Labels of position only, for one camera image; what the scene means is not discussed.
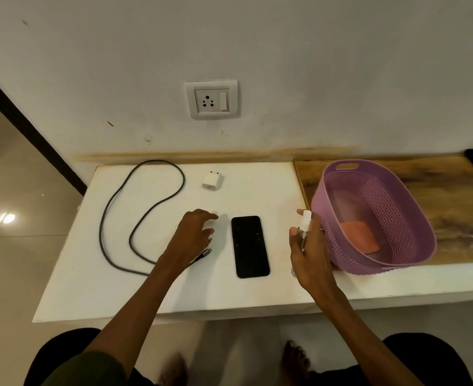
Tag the person's left hand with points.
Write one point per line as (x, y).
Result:
(188, 241)

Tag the person's right hand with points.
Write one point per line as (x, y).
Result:
(315, 269)

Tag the person's left fingers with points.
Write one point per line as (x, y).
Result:
(204, 215)

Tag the person's right thumb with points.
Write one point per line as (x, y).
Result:
(295, 247)

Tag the small clear spray bottle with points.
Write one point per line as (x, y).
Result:
(305, 221)

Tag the person's right forearm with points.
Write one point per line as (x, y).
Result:
(361, 337)

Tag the person's left forearm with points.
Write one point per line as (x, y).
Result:
(140, 305)

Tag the white charger adapter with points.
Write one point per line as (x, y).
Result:
(212, 181)

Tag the black smartphone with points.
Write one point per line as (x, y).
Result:
(250, 246)

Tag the orange cleaning cloth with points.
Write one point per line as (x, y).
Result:
(359, 237)

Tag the purple plastic basket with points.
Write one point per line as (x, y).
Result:
(401, 221)

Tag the person's right foot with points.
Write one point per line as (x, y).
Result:
(295, 361)

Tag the person's foot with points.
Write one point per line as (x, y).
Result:
(295, 361)
(173, 371)

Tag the person's left foot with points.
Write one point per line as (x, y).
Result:
(173, 371)

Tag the black shorts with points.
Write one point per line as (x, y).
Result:
(425, 357)

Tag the black skirting strip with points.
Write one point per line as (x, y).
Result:
(31, 129)

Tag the dark green shirt sleeve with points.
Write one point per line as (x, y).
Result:
(87, 371)

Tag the white wall socket with switch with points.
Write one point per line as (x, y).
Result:
(211, 99)

